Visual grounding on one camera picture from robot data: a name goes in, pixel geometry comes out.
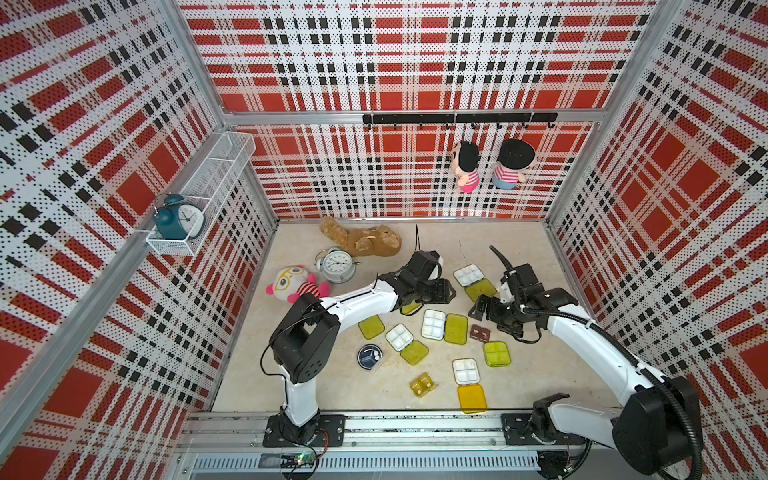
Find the teal alarm clock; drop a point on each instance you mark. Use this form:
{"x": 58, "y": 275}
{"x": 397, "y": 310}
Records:
{"x": 177, "y": 219}

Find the yellow pillbox open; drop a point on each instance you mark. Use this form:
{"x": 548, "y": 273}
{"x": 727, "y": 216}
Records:
{"x": 470, "y": 392}

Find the black hook rail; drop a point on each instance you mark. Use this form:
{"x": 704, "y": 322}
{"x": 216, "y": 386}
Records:
{"x": 422, "y": 119}

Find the green circuit board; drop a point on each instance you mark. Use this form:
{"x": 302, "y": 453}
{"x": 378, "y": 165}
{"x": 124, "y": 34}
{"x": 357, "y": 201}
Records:
{"x": 286, "y": 461}

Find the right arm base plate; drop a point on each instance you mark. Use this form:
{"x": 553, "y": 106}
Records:
{"x": 518, "y": 430}

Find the small brown pill case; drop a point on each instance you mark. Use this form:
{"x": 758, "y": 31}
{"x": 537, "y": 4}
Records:
{"x": 480, "y": 333}

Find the white wire shelf basket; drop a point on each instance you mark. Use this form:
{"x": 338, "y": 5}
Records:
{"x": 209, "y": 186}

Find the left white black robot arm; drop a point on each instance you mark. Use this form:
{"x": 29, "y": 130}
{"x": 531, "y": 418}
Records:
{"x": 303, "y": 341}

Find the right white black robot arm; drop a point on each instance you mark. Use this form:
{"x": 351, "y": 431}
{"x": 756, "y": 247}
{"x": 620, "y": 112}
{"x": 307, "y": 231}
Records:
{"x": 657, "y": 421}

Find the silver alarm clock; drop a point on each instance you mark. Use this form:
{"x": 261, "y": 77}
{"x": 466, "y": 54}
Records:
{"x": 336, "y": 265}

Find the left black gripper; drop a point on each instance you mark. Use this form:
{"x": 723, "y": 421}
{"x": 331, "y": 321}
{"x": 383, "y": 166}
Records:
{"x": 442, "y": 285}

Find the brown plush bear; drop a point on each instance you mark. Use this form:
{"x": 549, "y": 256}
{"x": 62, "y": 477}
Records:
{"x": 377, "y": 241}

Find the round dark blue tin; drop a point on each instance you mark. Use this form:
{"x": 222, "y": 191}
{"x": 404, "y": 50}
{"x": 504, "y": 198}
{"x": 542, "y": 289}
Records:
{"x": 369, "y": 357}

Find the aluminium rail front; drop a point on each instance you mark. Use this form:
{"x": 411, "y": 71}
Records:
{"x": 405, "y": 431}

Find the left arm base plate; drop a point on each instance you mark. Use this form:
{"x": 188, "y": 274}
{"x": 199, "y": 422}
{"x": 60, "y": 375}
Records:
{"x": 330, "y": 429}

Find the doll with pink striped shirt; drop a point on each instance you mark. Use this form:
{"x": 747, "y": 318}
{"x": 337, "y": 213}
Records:
{"x": 464, "y": 163}

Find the doll with black hat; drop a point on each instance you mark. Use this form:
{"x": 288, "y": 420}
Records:
{"x": 514, "y": 156}

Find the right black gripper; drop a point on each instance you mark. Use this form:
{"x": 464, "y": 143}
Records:
{"x": 492, "y": 314}

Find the green pillbox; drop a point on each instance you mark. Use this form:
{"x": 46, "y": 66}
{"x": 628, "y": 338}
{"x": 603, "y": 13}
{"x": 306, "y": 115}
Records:
{"x": 474, "y": 282}
{"x": 371, "y": 327}
{"x": 411, "y": 309}
{"x": 412, "y": 351}
{"x": 496, "y": 354}
{"x": 450, "y": 328}

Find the pink white plush toy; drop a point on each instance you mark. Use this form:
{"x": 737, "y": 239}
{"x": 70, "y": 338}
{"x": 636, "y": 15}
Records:
{"x": 294, "y": 281}

